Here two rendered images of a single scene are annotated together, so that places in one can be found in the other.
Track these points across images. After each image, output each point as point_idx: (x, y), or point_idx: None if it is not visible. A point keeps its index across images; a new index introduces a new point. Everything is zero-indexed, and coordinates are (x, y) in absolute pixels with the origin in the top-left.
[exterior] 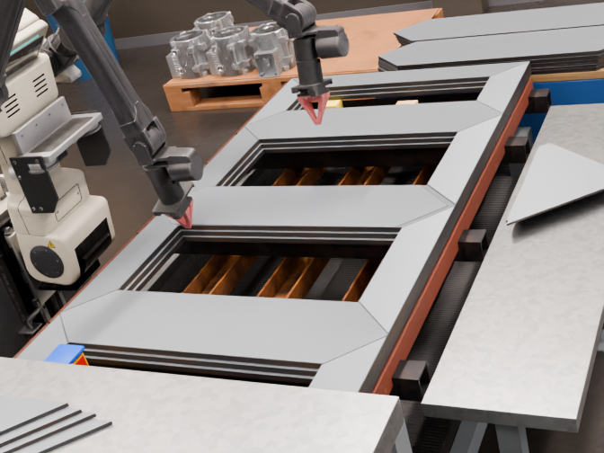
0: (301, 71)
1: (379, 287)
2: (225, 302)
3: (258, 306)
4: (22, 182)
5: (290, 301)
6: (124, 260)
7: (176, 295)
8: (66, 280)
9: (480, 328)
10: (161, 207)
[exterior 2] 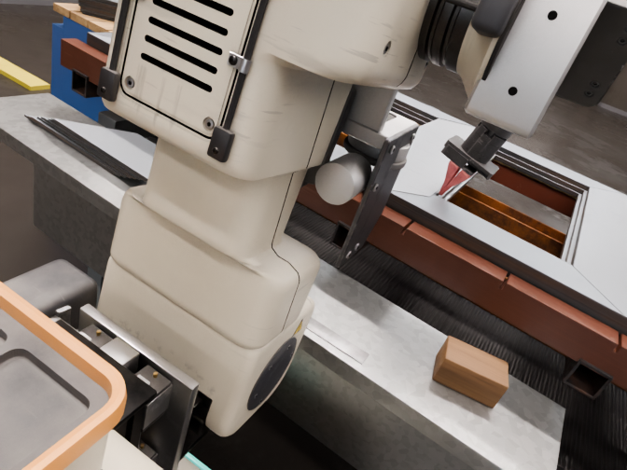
0: None
1: (572, 176)
2: (593, 223)
3: (597, 214)
4: (369, 199)
5: (591, 202)
6: (505, 244)
7: (583, 238)
8: (276, 386)
9: None
10: (488, 167)
